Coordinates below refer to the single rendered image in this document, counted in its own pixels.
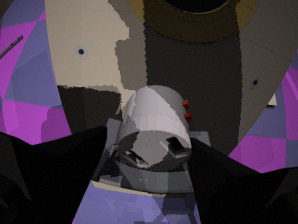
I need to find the grey cylinder with slotted face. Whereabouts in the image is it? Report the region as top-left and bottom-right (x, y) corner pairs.
(116, 85), (193, 171)

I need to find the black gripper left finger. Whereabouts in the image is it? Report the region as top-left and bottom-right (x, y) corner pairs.
(0, 125), (108, 224)

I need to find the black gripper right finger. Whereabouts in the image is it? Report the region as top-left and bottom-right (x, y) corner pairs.
(186, 137), (298, 224)

